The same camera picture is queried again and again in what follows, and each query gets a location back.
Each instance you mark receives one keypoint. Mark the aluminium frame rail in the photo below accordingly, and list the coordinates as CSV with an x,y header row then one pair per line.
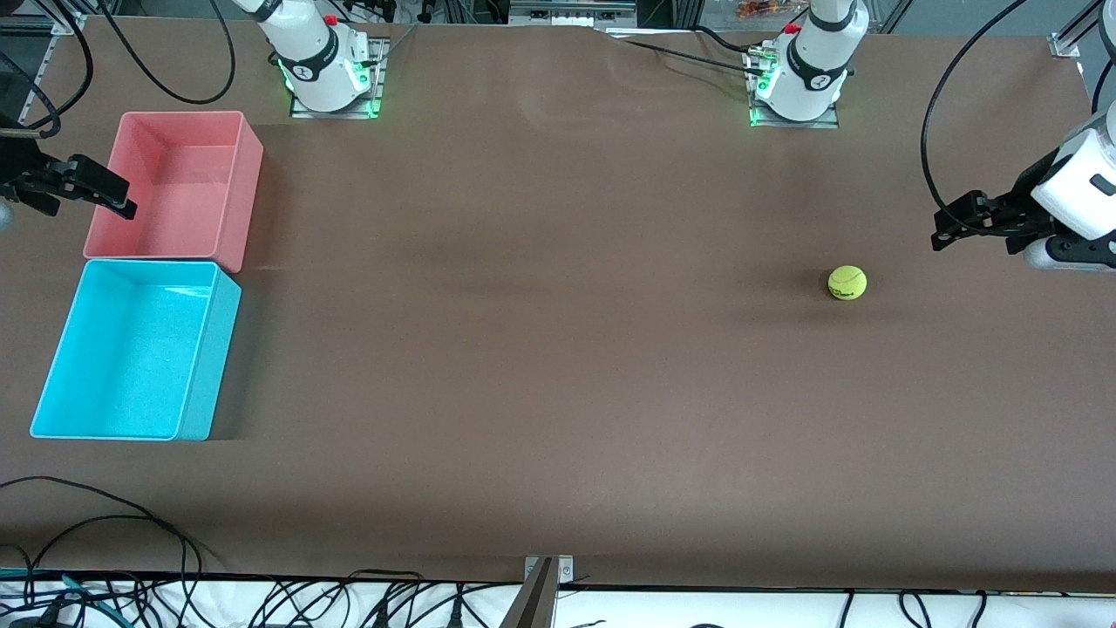
x,y
571,10

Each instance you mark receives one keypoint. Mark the yellow-green tennis ball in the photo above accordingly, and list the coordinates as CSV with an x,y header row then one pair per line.
x,y
847,283

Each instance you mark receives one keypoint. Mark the orange items behind table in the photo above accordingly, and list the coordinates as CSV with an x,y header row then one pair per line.
x,y
758,9

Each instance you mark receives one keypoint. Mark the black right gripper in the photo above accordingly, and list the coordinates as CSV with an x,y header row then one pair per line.
x,y
19,167

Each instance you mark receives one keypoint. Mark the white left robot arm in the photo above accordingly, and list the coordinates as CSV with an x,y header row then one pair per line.
x,y
815,83

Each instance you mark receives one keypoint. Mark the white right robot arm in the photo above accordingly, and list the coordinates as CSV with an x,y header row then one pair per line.
x,y
318,70

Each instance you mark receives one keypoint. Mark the blue plastic bin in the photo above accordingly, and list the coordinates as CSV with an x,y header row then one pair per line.
x,y
122,366

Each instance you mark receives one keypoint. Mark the brown table cover mat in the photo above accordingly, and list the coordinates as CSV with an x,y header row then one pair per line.
x,y
558,392

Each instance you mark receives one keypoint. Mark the pink plastic bin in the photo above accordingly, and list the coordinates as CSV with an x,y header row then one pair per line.
x,y
187,201

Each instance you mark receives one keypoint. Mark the aluminium corner bracket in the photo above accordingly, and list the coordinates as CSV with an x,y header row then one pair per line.
x,y
1064,45
70,22

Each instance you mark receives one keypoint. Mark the grey metal pole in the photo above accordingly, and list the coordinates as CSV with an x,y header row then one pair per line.
x,y
536,602

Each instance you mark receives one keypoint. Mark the small metal clamp bracket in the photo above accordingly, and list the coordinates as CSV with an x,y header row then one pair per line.
x,y
567,571

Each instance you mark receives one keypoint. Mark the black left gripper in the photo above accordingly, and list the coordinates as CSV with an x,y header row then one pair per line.
x,y
1017,214

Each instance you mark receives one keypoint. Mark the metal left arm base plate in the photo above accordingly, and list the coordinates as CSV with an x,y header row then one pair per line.
x,y
828,122

